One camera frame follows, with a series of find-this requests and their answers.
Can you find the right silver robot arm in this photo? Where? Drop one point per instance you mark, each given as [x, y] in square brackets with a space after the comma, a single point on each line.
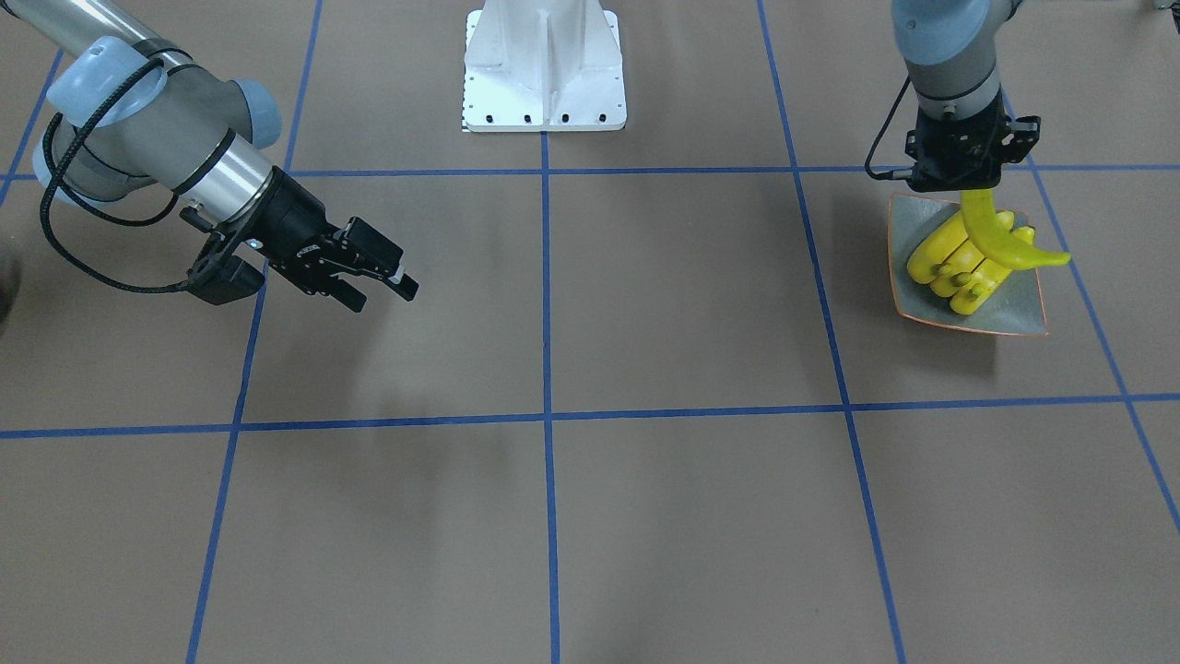
[134, 110]

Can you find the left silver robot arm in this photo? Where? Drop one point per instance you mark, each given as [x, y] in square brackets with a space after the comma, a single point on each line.
[949, 50]

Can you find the grey square plate orange rim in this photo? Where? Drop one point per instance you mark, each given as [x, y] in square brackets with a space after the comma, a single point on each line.
[1015, 310]

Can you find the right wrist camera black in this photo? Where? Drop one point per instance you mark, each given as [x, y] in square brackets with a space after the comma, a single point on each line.
[218, 275]

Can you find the white central column base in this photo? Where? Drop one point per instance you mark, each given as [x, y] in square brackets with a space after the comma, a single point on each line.
[543, 66]

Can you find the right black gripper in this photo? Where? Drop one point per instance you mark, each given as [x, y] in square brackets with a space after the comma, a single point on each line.
[297, 222]

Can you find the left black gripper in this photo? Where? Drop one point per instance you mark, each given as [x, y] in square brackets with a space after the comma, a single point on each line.
[956, 150]

